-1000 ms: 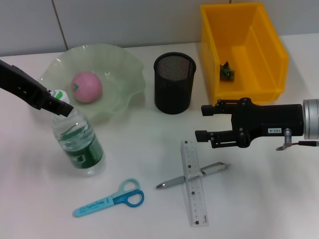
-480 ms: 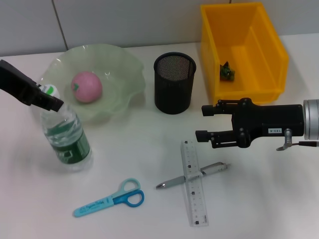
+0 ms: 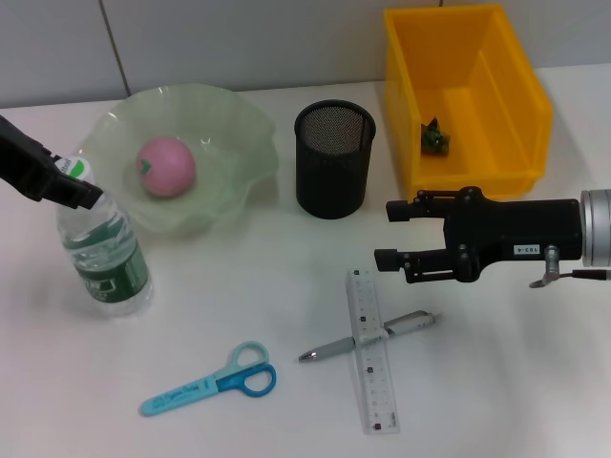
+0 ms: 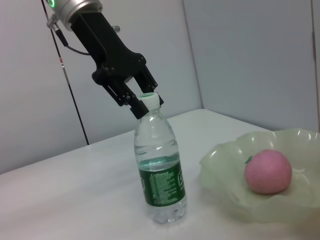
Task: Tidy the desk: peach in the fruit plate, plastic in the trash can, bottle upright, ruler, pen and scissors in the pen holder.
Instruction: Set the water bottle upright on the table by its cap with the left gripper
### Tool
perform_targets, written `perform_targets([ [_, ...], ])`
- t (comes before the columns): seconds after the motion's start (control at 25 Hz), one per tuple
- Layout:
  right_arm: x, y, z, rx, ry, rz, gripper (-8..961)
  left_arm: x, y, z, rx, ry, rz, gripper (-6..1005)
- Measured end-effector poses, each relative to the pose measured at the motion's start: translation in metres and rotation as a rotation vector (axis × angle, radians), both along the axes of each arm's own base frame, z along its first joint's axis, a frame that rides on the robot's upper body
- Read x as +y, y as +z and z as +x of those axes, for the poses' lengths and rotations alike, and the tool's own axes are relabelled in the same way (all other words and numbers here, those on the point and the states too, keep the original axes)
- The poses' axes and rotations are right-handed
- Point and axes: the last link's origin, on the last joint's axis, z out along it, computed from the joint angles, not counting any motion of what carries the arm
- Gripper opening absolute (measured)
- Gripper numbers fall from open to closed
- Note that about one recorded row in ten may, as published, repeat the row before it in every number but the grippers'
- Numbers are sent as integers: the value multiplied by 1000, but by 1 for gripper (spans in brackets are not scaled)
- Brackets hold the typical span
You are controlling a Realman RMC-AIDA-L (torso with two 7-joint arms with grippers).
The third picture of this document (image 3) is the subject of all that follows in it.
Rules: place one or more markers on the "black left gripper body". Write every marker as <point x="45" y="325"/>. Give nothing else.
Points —
<point x="24" y="162"/>

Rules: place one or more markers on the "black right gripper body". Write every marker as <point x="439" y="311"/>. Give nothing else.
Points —
<point x="515" y="229"/>

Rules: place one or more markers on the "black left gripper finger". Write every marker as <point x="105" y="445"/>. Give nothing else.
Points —
<point x="76" y="195"/>

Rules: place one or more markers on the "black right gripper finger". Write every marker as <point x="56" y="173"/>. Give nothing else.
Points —
<point x="398" y="211"/>
<point x="387" y="260"/>

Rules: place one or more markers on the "clear green-label water bottle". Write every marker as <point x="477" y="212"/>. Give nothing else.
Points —
<point x="105" y="267"/>

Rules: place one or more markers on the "pink toy peach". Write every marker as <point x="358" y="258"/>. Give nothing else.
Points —
<point x="167" y="167"/>

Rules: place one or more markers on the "blue capped scissors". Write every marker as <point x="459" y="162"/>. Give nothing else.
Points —
<point x="191" y="393"/>

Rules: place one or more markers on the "black mesh pen holder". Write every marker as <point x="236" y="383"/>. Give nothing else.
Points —
<point x="334" y="167"/>

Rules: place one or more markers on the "silver white pen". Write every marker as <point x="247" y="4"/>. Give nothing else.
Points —
<point x="329" y="348"/>

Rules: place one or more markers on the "clear plastic ruler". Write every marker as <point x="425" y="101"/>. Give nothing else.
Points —
<point x="377" y="381"/>

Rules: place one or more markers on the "pale green wavy fruit plate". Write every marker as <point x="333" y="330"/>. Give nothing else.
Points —
<point x="229" y="143"/>

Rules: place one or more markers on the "yellow plastic bin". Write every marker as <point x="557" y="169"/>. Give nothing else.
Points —
<point x="525" y="119"/>

